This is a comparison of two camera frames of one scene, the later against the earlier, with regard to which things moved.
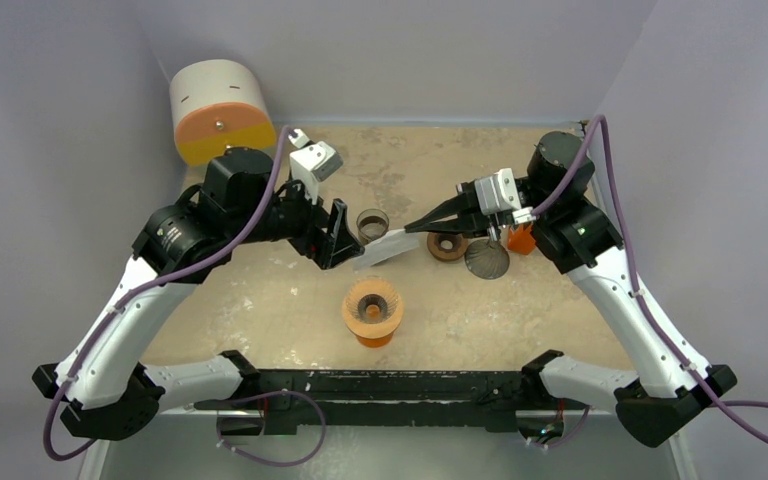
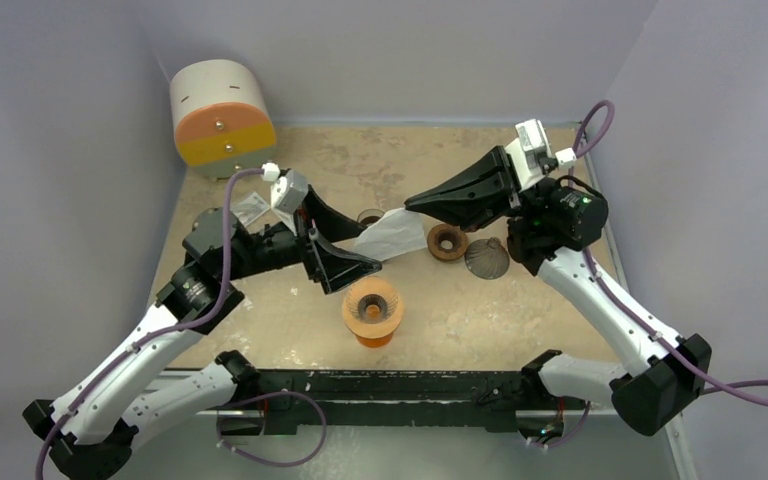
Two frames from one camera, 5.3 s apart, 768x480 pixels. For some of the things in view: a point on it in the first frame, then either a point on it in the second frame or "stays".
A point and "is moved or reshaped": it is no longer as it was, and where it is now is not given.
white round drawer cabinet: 216,105 stays
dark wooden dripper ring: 447,247 stays
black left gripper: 332,246 -> 334,266
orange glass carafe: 374,342 stays
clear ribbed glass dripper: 371,299 stays
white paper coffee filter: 392,244 is moved or reshaped
